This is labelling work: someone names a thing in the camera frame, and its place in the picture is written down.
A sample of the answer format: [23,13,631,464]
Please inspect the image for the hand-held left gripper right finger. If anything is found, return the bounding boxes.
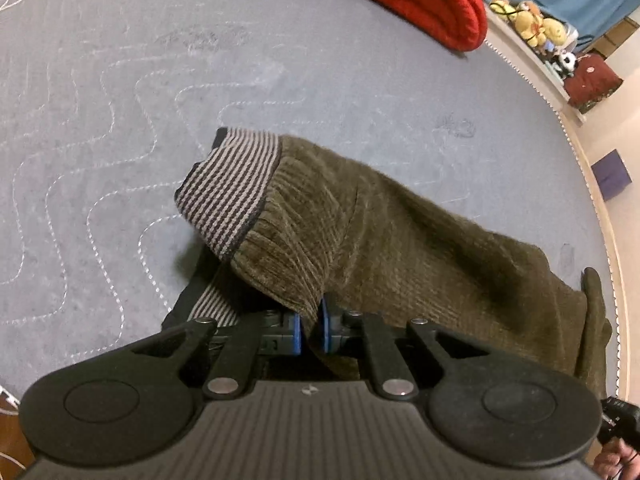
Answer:
[319,296,493,400]

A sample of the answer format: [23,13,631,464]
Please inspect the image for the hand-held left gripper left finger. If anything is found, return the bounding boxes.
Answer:
[131,309,305,402]

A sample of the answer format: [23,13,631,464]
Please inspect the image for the olive corduroy pants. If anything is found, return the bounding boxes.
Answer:
[161,127,613,396]

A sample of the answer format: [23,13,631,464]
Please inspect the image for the person's right hand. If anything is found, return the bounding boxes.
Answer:
[592,437,640,480]

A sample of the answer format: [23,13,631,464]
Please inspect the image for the purple box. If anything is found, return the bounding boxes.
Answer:
[591,149,632,202]

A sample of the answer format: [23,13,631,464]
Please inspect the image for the grey quilted mattress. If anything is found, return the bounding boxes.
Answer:
[0,0,626,406]

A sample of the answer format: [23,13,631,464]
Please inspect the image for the cream curved ledge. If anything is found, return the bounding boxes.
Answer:
[485,10,586,126]

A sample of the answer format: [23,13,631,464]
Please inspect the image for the red cushion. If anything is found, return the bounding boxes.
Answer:
[564,54,624,113]

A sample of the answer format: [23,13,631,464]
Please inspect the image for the panda plush toy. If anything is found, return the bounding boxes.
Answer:
[550,51,581,78]

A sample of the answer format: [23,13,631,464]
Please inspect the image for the yellow bear plush toy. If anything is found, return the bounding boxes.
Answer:
[489,0,578,51]

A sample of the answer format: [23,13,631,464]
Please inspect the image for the wooden bed frame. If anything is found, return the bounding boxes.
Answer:
[557,110,631,401]

